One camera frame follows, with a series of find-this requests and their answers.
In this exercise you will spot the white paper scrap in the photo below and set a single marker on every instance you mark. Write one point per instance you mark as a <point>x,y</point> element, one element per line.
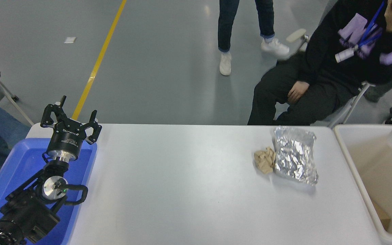
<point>70,39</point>

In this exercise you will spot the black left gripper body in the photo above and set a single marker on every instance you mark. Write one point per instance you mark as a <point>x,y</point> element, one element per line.
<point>66,141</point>

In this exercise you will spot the grey chair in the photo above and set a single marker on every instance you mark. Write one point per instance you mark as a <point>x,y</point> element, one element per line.
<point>350,105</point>

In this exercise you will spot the crumpled tan paper ball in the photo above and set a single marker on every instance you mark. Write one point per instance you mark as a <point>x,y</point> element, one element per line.
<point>265,160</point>

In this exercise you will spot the blue plastic tray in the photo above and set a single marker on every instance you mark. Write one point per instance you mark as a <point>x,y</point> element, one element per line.
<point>19,163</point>

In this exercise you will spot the large pale bin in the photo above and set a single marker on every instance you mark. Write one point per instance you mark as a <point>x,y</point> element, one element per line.
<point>376,163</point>

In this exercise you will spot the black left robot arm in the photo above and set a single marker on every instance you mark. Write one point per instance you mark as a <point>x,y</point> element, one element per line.
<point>29,207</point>

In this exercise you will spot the grey metal chair frame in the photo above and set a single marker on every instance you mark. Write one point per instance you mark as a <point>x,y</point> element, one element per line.
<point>14,99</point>

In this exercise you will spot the person's right hand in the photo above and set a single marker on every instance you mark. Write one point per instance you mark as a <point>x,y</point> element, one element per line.
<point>298,91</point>

